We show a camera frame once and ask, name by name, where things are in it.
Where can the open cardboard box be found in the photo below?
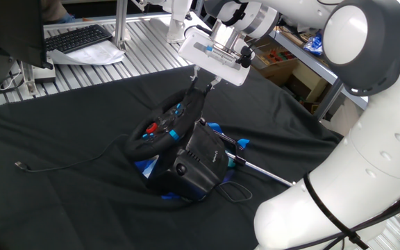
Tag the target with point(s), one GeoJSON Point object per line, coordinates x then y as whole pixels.
{"type": "Point", "coordinates": [276, 57]}

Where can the beige cardboard box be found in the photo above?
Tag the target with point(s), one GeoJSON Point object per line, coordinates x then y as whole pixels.
{"type": "Point", "coordinates": [307, 81]}

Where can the blue plastic bag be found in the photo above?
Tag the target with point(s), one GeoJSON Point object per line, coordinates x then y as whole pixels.
{"type": "Point", "coordinates": [314, 44]}

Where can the black racing steering wheel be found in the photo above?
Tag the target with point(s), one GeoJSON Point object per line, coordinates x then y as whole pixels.
{"type": "Point", "coordinates": [135, 149]}

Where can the white stand with base plate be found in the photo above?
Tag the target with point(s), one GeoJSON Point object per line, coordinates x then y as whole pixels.
{"type": "Point", "coordinates": [177, 24]}

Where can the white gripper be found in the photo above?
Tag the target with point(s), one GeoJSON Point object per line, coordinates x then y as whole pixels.
{"type": "Point", "coordinates": [193, 52]}

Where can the black clamp with metal screw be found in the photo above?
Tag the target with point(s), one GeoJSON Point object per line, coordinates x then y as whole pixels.
{"type": "Point", "coordinates": [255, 168]}

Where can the black cloth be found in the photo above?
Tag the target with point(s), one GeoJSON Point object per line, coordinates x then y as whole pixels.
{"type": "Point", "coordinates": [64, 208]}

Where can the person in brown clothing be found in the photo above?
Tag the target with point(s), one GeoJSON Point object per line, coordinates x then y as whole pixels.
{"type": "Point", "coordinates": [52, 8]}

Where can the upright aluminium profile post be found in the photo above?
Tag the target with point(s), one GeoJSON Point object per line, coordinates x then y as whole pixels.
{"type": "Point", "coordinates": [121, 24]}

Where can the white paper sheets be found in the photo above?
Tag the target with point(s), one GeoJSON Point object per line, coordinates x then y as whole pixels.
{"type": "Point", "coordinates": [96, 55]}

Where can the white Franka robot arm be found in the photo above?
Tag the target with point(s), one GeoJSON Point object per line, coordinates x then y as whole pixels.
{"type": "Point", "coordinates": [377, 139]}

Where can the black wheel base housing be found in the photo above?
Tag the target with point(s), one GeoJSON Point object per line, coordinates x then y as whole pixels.
{"type": "Point", "coordinates": [200, 156]}

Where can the black racing wheel controller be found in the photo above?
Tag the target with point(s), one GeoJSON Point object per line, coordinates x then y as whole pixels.
{"type": "Point", "coordinates": [148, 168]}

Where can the grey metal shelf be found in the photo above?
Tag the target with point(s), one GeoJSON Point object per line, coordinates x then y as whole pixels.
{"type": "Point", "coordinates": [328, 100]}

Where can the black monitor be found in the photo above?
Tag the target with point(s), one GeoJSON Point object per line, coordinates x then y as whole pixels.
{"type": "Point", "coordinates": [9, 31]}

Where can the black keyboard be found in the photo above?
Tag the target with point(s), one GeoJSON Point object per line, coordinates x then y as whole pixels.
{"type": "Point", "coordinates": [76, 38]}

